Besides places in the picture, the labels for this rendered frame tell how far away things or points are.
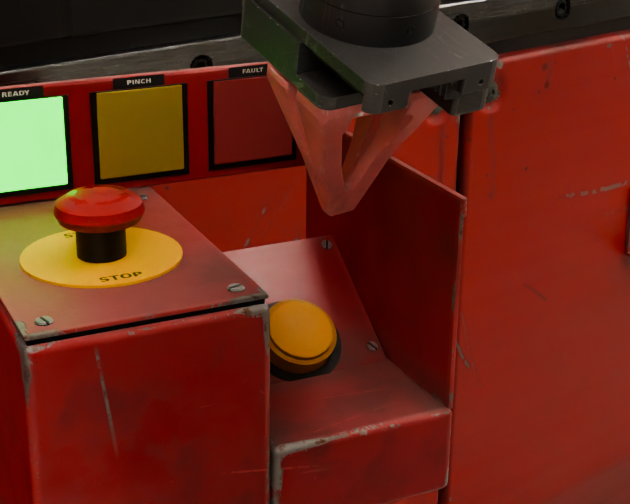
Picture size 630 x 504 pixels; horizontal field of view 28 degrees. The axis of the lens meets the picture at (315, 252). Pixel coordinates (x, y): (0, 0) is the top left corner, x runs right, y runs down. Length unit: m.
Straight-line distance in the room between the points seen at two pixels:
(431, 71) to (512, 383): 0.70
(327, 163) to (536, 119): 0.55
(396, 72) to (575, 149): 0.65
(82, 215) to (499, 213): 0.58
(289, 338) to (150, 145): 0.12
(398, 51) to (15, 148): 0.21
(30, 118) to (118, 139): 0.05
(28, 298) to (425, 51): 0.19
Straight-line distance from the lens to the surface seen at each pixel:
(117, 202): 0.55
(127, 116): 0.64
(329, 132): 0.52
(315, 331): 0.62
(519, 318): 1.14
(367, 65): 0.49
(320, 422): 0.58
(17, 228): 0.61
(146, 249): 0.57
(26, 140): 0.63
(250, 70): 0.66
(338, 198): 0.57
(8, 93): 0.63
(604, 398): 1.29
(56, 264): 0.56
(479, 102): 0.52
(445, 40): 0.52
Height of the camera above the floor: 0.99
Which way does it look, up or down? 22 degrees down
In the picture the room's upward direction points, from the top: 1 degrees clockwise
